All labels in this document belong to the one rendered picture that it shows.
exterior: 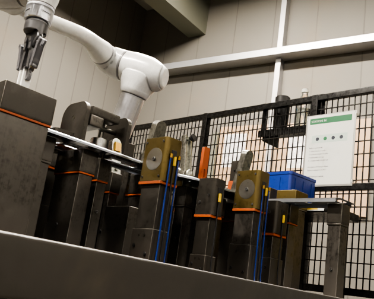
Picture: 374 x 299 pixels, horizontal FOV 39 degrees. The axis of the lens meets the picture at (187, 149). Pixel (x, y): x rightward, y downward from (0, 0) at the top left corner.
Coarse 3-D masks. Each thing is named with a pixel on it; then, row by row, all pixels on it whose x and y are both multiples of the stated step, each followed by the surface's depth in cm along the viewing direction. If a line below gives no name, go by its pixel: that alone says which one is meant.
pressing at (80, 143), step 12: (48, 132) 130; (60, 144) 141; (72, 144) 139; (84, 144) 137; (108, 156) 147; (120, 156) 140; (120, 168) 157; (132, 168) 160; (180, 180) 166; (192, 180) 163; (228, 192) 174
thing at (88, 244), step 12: (96, 168) 144; (108, 168) 146; (96, 180) 143; (108, 180) 146; (96, 192) 143; (96, 204) 143; (96, 216) 142; (84, 228) 141; (96, 228) 142; (84, 240) 140
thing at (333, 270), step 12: (336, 204) 161; (336, 216) 159; (348, 216) 161; (336, 228) 159; (336, 240) 158; (336, 252) 157; (336, 264) 156; (324, 276) 157; (336, 276) 155; (324, 288) 156; (336, 288) 154
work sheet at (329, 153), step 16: (352, 112) 213; (320, 128) 222; (336, 128) 216; (352, 128) 211; (320, 144) 219; (336, 144) 214; (352, 144) 209; (304, 160) 223; (320, 160) 217; (336, 160) 212; (352, 160) 207; (320, 176) 215; (336, 176) 210; (352, 176) 205
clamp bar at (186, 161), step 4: (184, 136) 194; (192, 136) 192; (184, 140) 193; (188, 140) 194; (192, 140) 192; (184, 144) 193; (188, 144) 195; (184, 148) 192; (188, 148) 194; (184, 152) 191; (188, 152) 194; (184, 156) 191; (188, 156) 194; (180, 160) 192; (184, 160) 190; (188, 160) 193; (180, 164) 191; (184, 164) 190; (188, 164) 192; (180, 168) 190; (184, 168) 189; (188, 168) 192
